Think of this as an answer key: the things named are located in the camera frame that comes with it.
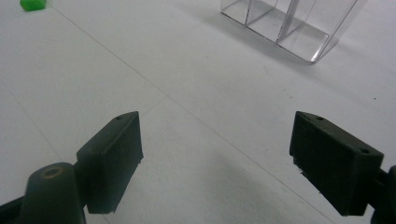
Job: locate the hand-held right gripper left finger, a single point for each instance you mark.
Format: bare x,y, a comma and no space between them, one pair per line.
109,165

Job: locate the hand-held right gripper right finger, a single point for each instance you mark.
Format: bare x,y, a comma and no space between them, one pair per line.
336,165

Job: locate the clear plastic divided box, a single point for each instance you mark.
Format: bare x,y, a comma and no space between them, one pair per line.
289,28

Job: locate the green block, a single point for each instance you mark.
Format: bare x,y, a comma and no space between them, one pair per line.
32,4

